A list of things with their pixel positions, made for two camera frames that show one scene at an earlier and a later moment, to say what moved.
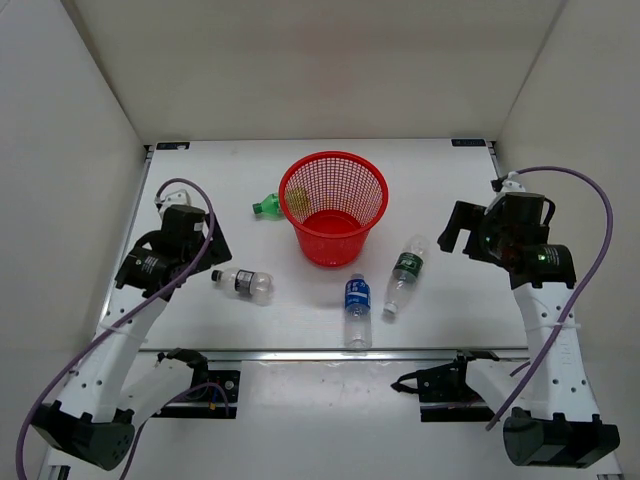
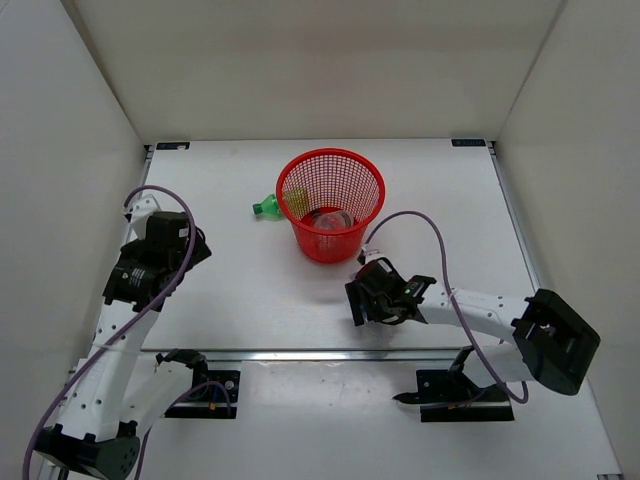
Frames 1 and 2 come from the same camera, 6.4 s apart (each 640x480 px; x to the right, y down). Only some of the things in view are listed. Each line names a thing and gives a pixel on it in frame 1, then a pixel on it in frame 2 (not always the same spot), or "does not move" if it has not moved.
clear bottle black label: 244,281 -> 333,220
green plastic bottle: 269,209 does not move
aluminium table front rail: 337,355 does not move
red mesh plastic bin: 333,200 does not move
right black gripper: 468,216 -> 357,297
